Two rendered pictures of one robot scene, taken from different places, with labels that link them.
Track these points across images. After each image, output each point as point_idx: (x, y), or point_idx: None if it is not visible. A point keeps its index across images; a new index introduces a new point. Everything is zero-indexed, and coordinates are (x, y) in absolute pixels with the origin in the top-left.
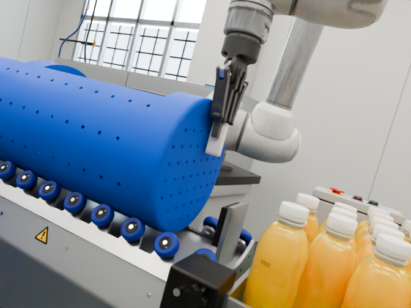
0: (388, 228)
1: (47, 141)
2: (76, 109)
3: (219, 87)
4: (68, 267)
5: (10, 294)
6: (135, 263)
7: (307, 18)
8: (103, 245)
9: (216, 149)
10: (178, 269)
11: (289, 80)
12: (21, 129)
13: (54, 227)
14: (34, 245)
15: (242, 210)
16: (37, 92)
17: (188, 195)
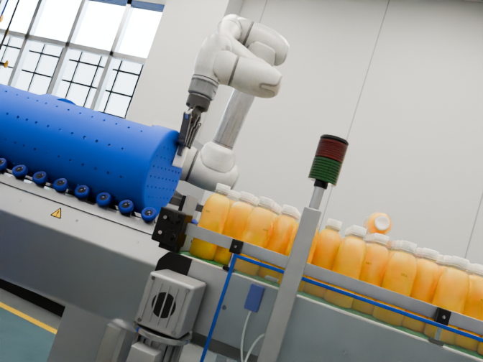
0: None
1: (67, 149)
2: (91, 130)
3: (184, 124)
4: (79, 231)
5: (16, 263)
6: (129, 225)
7: (238, 89)
8: (105, 216)
9: (179, 163)
10: (165, 207)
11: (231, 126)
12: (44, 140)
13: (65, 207)
14: (50, 220)
15: (194, 200)
16: (58, 116)
17: (159, 192)
